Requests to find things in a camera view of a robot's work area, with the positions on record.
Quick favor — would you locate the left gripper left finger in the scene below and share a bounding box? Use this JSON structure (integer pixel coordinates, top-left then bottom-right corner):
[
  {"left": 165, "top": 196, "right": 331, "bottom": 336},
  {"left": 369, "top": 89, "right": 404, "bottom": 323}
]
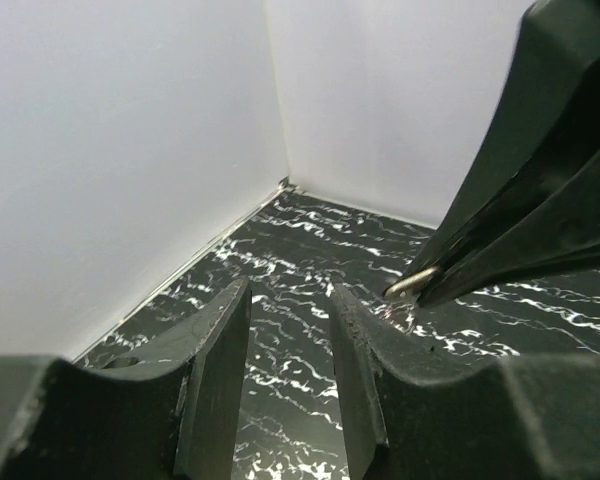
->
[{"left": 102, "top": 278, "right": 252, "bottom": 479}]

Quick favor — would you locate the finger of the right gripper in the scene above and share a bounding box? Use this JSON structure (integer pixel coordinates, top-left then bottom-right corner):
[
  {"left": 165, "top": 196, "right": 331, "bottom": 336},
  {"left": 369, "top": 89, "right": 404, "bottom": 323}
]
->
[
  {"left": 418, "top": 150, "right": 600, "bottom": 308},
  {"left": 408, "top": 1, "right": 600, "bottom": 273}
]

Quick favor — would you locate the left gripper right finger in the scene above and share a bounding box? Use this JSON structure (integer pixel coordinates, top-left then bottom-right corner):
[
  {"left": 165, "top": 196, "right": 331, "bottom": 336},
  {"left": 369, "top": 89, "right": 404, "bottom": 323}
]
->
[{"left": 329, "top": 285, "right": 520, "bottom": 479}]

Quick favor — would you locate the red keyring with keys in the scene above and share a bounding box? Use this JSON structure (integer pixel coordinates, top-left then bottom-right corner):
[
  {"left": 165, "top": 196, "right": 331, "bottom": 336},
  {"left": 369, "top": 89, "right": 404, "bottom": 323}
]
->
[{"left": 382, "top": 266, "right": 440, "bottom": 302}]

